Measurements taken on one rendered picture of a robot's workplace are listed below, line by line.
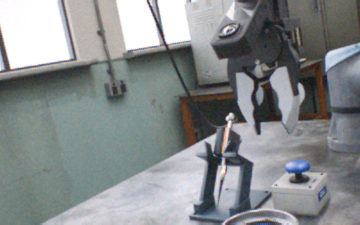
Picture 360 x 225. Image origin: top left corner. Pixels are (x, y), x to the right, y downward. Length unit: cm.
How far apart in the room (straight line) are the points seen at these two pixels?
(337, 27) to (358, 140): 341
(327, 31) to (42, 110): 305
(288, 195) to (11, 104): 167
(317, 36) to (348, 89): 345
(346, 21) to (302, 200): 369
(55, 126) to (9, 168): 34
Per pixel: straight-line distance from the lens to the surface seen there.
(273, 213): 58
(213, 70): 290
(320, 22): 433
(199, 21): 292
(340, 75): 91
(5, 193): 210
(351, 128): 92
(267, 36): 51
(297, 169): 64
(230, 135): 68
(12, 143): 210
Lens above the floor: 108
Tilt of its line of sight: 8 degrees down
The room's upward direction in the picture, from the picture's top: 11 degrees counter-clockwise
